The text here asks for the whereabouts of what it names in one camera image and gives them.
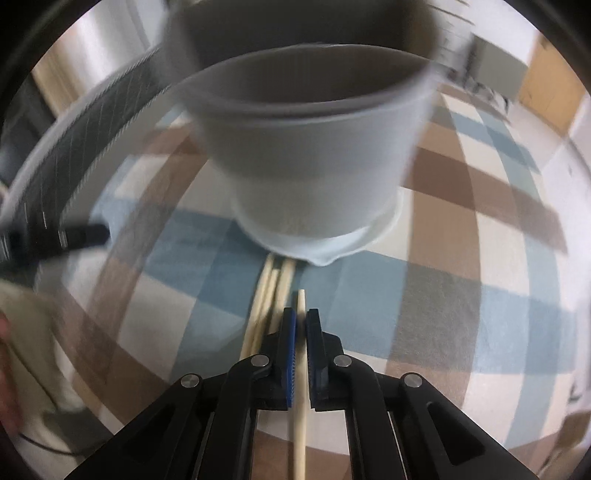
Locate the bundle of wooden chopsticks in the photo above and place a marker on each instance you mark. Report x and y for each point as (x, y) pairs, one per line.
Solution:
(265, 295)

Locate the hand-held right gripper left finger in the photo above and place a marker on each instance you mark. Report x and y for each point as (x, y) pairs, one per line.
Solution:
(288, 364)

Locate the wooden door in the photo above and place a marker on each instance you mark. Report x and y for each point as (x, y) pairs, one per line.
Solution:
(549, 87)

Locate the person's left hand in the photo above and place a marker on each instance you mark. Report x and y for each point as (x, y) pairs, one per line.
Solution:
(8, 397)

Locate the grey utensil holder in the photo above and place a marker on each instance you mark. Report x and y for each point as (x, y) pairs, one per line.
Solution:
(314, 161)

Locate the light wooden chopstick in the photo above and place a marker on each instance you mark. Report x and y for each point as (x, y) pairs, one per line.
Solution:
(300, 415)

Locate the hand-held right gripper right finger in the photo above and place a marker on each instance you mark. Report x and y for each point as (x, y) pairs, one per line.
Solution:
(315, 364)

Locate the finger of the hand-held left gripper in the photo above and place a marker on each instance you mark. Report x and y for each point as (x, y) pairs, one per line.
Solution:
(69, 237)

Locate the grey nightstand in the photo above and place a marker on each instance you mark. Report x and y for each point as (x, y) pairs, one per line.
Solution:
(498, 60)

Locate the beige cloth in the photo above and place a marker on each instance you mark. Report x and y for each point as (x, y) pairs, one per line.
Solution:
(32, 346)

